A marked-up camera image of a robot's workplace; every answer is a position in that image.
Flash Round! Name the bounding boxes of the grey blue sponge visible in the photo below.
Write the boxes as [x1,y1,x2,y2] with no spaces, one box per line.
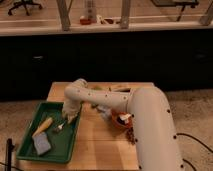
[33,132,51,155]

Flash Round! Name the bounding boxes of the red object on shelf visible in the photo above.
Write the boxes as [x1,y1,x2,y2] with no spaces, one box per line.
[80,18,92,25]

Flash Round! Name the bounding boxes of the orange bowl with contents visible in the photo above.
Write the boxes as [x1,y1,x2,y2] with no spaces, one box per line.
[111,110,132,129]

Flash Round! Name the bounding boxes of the green vegetable toy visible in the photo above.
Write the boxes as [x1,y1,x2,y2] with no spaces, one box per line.
[91,103,98,109]

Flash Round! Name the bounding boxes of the yellow handled brush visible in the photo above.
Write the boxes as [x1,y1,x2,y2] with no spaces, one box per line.
[32,117,53,137]

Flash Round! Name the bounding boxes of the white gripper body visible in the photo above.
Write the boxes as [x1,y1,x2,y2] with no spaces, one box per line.
[62,100,81,123]

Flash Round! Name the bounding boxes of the black office chair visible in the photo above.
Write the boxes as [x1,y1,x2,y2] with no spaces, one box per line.
[8,0,43,16]

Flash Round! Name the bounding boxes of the silver metal fork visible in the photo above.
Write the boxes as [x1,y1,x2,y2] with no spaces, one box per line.
[53,122,65,133]

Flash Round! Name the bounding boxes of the black cable on floor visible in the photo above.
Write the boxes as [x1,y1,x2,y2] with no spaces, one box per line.
[176,132,213,171]

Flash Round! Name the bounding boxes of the grey blue cloth piece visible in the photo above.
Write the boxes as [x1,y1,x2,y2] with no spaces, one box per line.
[97,106,111,120]

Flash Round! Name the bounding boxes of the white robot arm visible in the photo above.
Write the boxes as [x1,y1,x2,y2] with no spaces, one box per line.
[62,79,185,171]

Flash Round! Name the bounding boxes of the black post lower left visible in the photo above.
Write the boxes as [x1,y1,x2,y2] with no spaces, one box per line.
[5,138,15,171]

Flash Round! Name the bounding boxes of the green plastic tray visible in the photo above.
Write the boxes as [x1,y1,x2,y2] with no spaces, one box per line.
[16,102,81,163]

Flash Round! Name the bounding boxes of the brown crumbly pile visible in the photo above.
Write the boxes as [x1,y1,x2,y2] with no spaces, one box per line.
[126,128,135,145]

